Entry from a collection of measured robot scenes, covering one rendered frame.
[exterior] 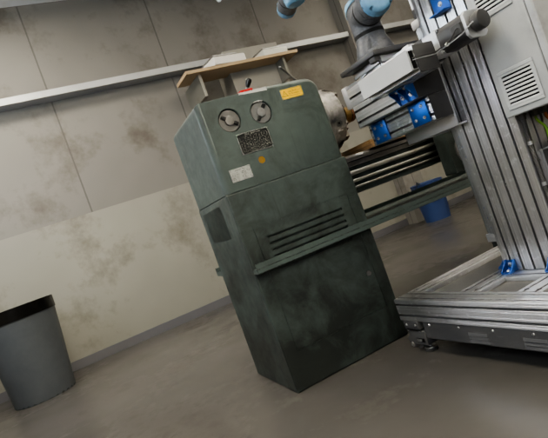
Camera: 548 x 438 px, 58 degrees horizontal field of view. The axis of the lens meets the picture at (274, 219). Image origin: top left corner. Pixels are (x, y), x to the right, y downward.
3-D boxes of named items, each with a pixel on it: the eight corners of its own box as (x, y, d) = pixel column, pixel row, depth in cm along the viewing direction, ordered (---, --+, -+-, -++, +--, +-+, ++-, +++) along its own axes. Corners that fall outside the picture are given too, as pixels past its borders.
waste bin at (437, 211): (436, 216, 595) (422, 178, 594) (462, 210, 563) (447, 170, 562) (413, 227, 573) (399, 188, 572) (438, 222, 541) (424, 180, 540)
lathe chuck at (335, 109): (340, 137, 234) (312, 80, 239) (315, 163, 263) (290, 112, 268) (356, 133, 238) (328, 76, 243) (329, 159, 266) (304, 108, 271)
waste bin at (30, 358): (80, 373, 419) (50, 294, 417) (86, 384, 368) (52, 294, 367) (8, 405, 393) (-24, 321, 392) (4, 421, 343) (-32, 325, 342)
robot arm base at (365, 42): (404, 45, 189) (395, 20, 188) (374, 51, 182) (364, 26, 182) (380, 62, 202) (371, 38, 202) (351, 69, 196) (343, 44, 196)
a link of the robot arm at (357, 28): (378, 34, 198) (367, 2, 198) (389, 20, 185) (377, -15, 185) (350, 43, 198) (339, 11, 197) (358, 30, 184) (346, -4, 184)
